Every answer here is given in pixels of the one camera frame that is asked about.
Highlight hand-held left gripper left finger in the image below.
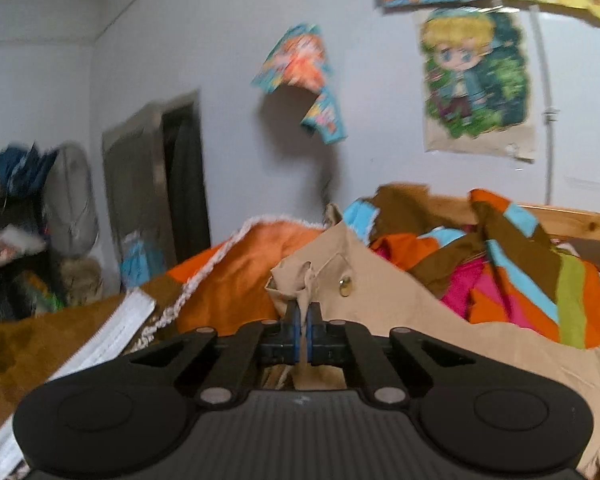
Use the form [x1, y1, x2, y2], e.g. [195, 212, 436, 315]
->
[130, 301, 302, 408]

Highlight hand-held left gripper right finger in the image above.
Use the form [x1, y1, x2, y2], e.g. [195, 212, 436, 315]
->
[307, 303, 476, 407]

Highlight beige pants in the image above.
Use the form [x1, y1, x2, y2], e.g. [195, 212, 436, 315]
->
[266, 204, 600, 480]

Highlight orange cloth with white trim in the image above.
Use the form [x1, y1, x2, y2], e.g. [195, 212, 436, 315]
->
[167, 215, 331, 337]

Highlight light blue bag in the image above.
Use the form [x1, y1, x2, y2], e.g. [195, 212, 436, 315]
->
[120, 239, 154, 290]

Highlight colourful striped blanket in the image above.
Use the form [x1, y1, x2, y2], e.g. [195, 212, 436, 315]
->
[342, 185, 600, 350]

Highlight grey wardrobe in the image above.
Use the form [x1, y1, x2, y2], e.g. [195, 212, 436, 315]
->
[102, 91, 212, 292]

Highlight grey standing fan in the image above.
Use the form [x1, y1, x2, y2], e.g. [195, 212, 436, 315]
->
[44, 142, 102, 262]

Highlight brown fuzzy blanket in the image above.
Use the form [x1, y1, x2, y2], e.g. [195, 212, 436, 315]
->
[0, 280, 183, 448]

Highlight black shelf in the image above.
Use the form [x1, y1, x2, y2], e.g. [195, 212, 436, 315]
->
[0, 180, 67, 327]

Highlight blue cloth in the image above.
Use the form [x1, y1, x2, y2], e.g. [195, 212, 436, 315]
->
[0, 143, 59, 197]

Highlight peeling colourful wall poster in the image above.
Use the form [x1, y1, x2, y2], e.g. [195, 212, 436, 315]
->
[251, 23, 349, 146]

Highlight blond cartoon figure wall poster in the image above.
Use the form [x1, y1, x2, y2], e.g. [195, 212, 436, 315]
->
[413, 7, 538, 162]

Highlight white wall pipe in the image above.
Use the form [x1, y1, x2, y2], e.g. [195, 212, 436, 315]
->
[529, 5, 561, 207]

